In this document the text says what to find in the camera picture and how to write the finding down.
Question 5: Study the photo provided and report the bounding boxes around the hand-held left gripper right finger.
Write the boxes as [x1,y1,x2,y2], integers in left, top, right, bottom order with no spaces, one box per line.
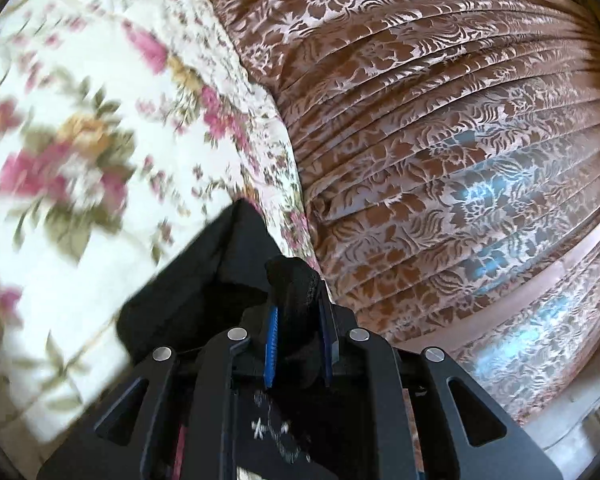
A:
[319,294,565,480]

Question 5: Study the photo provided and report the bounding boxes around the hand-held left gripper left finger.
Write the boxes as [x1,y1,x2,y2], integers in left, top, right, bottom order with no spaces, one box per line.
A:
[37,305,282,480]

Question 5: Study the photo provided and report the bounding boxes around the black pants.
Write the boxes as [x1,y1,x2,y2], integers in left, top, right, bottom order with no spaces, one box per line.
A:
[117,199,413,480]

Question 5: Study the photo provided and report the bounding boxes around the brown floral bed skirt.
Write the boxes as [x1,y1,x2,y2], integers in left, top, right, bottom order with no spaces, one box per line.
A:
[212,0,600,427]

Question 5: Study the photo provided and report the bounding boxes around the floral bedsheet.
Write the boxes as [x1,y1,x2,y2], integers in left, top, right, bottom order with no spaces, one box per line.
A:
[0,0,327,463]

